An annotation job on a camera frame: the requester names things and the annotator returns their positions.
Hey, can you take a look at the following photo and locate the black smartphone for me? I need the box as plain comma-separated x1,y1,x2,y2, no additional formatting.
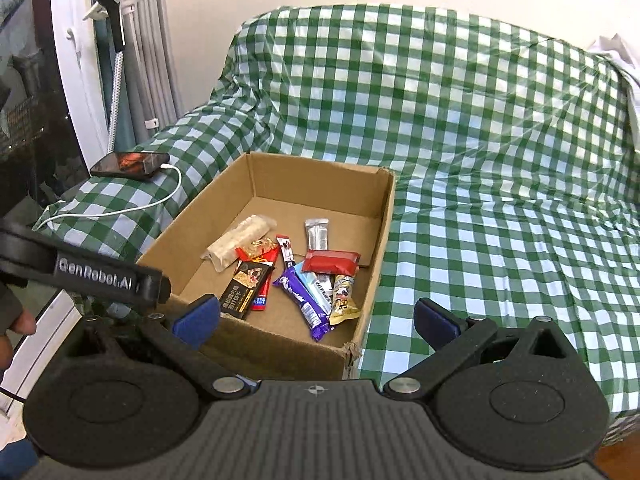
89,152,169,181

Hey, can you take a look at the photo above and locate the purple chocolate bar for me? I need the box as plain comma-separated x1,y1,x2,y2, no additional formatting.
273,268,331,341

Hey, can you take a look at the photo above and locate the dark brown snack bar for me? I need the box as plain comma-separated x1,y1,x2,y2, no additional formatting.
219,264,273,318

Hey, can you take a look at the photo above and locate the person's left hand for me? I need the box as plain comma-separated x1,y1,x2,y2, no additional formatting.
0,284,37,372

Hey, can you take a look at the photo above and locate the clear pale cracker packet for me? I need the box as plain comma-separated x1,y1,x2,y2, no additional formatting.
201,214,277,273

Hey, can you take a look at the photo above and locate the silver stick packet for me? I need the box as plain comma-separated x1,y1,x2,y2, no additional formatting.
304,218,330,250

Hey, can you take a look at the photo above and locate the gold snack packet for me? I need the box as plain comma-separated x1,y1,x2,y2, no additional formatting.
329,275,361,326

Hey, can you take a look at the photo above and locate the red rectangular snack packet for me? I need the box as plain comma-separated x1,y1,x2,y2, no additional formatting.
302,249,360,276

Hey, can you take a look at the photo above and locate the grey folded drying rack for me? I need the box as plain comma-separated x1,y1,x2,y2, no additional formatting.
81,0,186,146

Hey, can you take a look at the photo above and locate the cardboard box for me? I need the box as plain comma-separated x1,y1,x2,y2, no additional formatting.
135,150,397,382

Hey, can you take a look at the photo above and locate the light blue stick packet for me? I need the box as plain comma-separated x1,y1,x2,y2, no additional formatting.
294,262,332,316

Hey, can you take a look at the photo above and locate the green checkered sofa cover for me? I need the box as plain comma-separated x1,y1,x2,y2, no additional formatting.
37,4,639,417

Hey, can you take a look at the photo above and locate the white charging cable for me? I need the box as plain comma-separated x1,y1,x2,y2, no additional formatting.
34,161,184,231

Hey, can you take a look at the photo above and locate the black handle with braided cord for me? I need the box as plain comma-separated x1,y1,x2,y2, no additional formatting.
84,0,126,153

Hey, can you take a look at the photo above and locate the small red-orange snack bar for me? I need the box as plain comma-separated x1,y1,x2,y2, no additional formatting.
235,237,279,266

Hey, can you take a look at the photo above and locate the red white stick packet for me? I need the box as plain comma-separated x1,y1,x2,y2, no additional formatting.
276,234,296,269

